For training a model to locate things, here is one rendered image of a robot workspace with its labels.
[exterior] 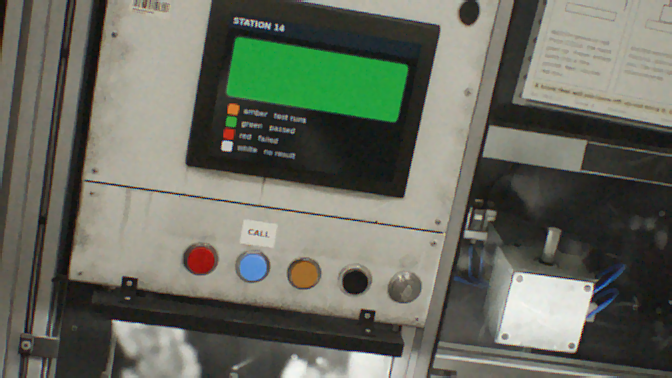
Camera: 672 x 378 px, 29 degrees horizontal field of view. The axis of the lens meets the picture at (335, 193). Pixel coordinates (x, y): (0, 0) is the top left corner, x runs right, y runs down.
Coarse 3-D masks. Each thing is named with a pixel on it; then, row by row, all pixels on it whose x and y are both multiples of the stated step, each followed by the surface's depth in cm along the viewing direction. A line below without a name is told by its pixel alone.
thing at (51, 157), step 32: (64, 0) 140; (64, 32) 142; (64, 64) 142; (96, 64) 234; (64, 96) 143; (64, 128) 144; (32, 160) 145; (64, 160) 145; (32, 192) 146; (64, 192) 146; (32, 224) 147; (32, 256) 148; (32, 288) 150; (32, 320) 152
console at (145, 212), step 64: (128, 0) 139; (192, 0) 140; (256, 0) 140; (320, 0) 142; (384, 0) 142; (448, 0) 143; (128, 64) 142; (192, 64) 142; (448, 64) 145; (128, 128) 144; (192, 128) 144; (448, 128) 148; (128, 192) 146; (192, 192) 147; (256, 192) 148; (320, 192) 149; (384, 192) 148; (448, 192) 150; (128, 256) 149; (192, 256) 148; (320, 256) 151; (384, 256) 152; (384, 320) 155
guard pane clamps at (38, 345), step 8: (24, 336) 151; (32, 336) 151; (40, 336) 151; (48, 336) 152; (24, 344) 151; (32, 344) 151; (40, 344) 152; (48, 344) 152; (56, 344) 152; (24, 352) 152; (32, 352) 152; (40, 352) 152; (48, 352) 152; (56, 352) 152
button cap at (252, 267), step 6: (246, 258) 149; (252, 258) 149; (258, 258) 149; (246, 264) 149; (252, 264) 149; (258, 264) 149; (264, 264) 150; (246, 270) 150; (252, 270) 150; (258, 270) 150; (264, 270) 150; (246, 276) 150; (252, 276) 150; (258, 276) 150
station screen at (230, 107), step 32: (256, 32) 140; (288, 32) 140; (320, 32) 140; (224, 64) 140; (416, 64) 143; (224, 96) 142; (224, 128) 143; (256, 128) 143; (288, 128) 143; (320, 128) 144; (352, 128) 144; (384, 128) 145; (256, 160) 144; (288, 160) 145; (320, 160) 145; (352, 160) 145; (384, 160) 146
